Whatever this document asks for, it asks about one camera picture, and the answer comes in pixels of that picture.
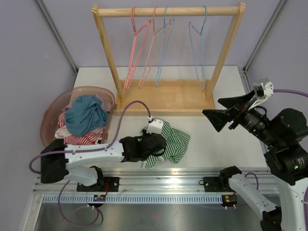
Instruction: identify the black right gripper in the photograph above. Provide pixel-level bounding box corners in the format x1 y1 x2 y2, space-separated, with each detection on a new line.
203 88 281 148

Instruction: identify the green white striped tank top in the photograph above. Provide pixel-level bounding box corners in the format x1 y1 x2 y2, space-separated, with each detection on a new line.
142 120 191 169

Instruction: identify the red white striped tank top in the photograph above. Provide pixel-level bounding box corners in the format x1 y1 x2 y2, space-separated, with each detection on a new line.
55 112 104 145

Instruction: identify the blue tank top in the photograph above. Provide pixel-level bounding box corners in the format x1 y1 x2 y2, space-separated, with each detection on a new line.
64 95 109 137

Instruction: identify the blue wire hanger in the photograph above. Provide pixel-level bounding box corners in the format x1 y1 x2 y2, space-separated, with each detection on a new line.
188 5 207 92
155 7 174 88

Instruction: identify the pink wire hanger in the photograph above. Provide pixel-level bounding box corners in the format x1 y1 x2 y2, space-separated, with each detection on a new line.
124 19 152 90
138 7 171 89
123 6 152 90

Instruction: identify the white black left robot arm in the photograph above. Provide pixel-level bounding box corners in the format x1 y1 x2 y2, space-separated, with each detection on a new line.
40 133 167 192

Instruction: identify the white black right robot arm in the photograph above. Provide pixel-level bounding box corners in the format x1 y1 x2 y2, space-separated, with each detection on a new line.
203 92 308 231

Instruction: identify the wooden clothes rack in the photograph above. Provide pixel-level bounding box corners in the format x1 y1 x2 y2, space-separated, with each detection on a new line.
91 2 246 116

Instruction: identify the pink translucent plastic basket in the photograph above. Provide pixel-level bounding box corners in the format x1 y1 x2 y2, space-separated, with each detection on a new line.
40 86 116 147

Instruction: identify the aluminium mounting rail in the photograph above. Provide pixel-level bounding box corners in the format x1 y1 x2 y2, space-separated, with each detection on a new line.
32 168 278 194

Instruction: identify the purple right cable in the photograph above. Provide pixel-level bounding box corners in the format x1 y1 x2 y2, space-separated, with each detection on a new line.
243 89 308 210

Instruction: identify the slotted white cable duct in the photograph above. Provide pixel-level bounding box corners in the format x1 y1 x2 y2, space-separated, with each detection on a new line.
42 194 222 204

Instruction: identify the aluminium frame post right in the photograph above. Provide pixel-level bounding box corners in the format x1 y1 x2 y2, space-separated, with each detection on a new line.
243 0 288 74

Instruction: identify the aluminium frame post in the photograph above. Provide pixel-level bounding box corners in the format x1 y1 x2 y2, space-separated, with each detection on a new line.
33 0 78 75
243 0 288 74

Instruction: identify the aluminium frame post left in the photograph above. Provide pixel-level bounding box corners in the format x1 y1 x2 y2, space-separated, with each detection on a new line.
33 0 78 75

